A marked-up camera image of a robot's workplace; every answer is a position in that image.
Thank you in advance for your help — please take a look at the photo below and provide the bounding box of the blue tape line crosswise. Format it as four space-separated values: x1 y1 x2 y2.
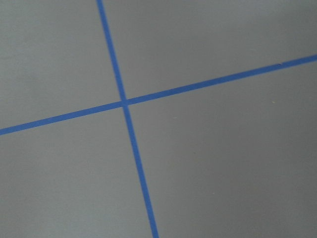
0 55 317 135

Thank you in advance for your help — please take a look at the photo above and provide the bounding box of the blue tape line lengthwise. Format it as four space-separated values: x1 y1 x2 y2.
96 0 159 238

